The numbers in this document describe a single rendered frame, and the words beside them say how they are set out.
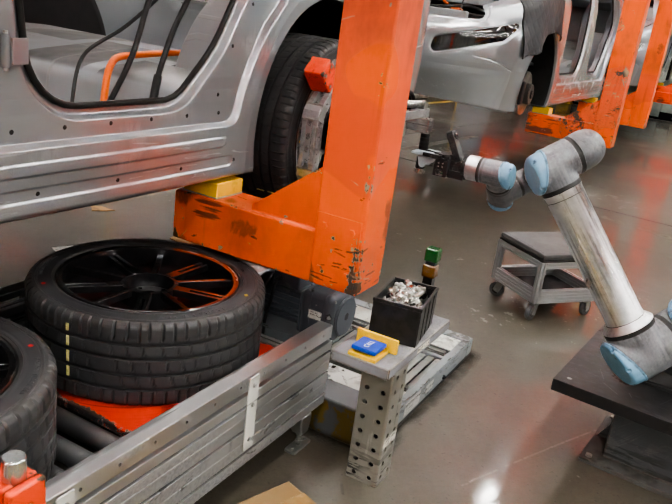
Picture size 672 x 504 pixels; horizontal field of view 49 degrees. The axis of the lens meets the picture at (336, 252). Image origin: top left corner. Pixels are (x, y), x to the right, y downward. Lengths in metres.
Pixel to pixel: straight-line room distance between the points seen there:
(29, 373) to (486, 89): 4.01
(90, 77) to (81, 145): 0.69
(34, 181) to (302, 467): 1.11
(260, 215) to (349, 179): 0.33
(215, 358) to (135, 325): 0.24
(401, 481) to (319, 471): 0.24
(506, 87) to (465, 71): 0.33
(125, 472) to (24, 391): 0.26
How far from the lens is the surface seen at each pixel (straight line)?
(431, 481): 2.30
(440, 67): 5.05
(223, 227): 2.29
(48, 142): 1.82
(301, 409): 2.23
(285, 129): 2.44
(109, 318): 1.88
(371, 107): 1.97
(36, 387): 1.60
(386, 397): 2.07
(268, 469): 2.23
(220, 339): 1.94
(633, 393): 2.45
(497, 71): 5.13
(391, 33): 1.94
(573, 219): 2.18
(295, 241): 2.15
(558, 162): 2.16
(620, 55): 6.03
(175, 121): 2.12
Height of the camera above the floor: 1.30
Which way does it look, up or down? 19 degrees down
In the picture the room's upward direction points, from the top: 8 degrees clockwise
